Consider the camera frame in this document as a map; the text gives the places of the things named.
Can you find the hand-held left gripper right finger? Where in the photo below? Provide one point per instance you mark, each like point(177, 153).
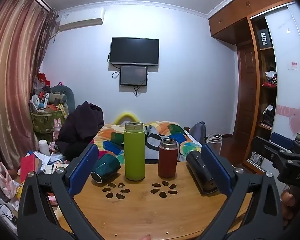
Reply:
point(216, 172)

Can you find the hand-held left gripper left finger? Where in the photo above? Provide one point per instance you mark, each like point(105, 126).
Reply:
point(82, 172)

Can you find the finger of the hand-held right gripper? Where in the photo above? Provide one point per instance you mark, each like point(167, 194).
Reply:
point(282, 141)
point(263, 148)

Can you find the black speckled tumbler cup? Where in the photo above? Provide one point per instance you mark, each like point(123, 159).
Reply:
point(198, 170)

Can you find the dark green faceted cup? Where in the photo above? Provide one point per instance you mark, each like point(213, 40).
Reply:
point(105, 168)

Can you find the red thermos cup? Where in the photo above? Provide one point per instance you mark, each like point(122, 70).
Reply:
point(168, 160)

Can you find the tall lime green cup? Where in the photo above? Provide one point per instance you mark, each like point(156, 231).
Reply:
point(134, 155)

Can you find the person's right hand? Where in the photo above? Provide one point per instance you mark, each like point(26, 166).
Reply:
point(288, 201)

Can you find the black bag on shelf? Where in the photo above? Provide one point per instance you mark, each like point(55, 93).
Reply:
point(268, 115)

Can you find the clear glass jar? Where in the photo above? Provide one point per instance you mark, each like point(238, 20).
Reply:
point(214, 142)

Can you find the grey backpack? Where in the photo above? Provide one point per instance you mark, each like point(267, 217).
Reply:
point(198, 132)

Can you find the black clothing pile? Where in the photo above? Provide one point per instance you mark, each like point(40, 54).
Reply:
point(83, 127)

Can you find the white bottle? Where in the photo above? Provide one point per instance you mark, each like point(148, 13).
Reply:
point(44, 148)

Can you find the pink bunny toy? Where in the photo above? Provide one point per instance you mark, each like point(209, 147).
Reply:
point(57, 127)

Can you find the white sliding wardrobe door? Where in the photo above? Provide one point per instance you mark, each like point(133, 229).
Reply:
point(288, 90)

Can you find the red book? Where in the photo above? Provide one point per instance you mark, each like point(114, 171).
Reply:
point(30, 166)

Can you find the brown wooden door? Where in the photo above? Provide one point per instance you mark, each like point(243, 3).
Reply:
point(247, 90)

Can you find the green fabric basket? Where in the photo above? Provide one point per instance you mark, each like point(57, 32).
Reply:
point(43, 125)

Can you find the colourful patchwork quilt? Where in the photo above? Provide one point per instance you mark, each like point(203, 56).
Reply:
point(165, 135)

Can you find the folded clothes on shelf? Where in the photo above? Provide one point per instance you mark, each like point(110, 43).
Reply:
point(270, 77)

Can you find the yellow curved pillow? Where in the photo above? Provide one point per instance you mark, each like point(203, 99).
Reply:
point(127, 116)

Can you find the pink plastic bag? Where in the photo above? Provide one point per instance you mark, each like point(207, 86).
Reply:
point(5, 180)

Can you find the red and white door sticker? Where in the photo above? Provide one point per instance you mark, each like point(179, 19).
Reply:
point(294, 65)

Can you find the grey plush toy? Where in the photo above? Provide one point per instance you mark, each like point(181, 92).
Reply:
point(62, 95)

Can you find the white power strip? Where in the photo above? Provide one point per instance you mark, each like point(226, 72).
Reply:
point(7, 215)

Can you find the red gift bag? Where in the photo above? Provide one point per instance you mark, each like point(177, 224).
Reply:
point(43, 78)

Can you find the black box with white print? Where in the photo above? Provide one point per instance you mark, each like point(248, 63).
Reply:
point(264, 37)

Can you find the striped pink curtain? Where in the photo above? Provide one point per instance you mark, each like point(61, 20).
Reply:
point(13, 75)

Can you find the wooden wardrobe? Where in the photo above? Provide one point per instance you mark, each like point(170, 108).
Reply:
point(236, 17)

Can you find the white air conditioner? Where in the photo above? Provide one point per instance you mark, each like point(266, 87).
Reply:
point(80, 18)

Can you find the small black wall monitor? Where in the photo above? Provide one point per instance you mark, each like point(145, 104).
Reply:
point(133, 75)

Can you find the wall-mounted black television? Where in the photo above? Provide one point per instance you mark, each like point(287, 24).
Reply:
point(134, 51)

